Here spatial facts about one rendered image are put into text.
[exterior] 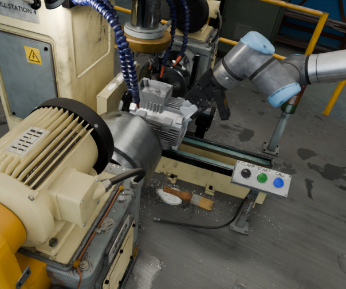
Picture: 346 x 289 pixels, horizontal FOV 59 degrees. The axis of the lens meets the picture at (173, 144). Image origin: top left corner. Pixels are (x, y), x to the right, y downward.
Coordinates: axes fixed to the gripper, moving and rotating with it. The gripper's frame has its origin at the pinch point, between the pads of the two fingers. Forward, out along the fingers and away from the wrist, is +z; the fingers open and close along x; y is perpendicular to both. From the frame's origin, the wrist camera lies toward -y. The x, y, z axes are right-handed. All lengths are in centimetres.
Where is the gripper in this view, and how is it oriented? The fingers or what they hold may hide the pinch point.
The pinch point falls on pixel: (187, 120)
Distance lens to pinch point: 108.1
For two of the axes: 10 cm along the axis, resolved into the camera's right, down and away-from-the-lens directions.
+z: -5.9, 5.2, 6.2
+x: -2.8, 5.9, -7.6
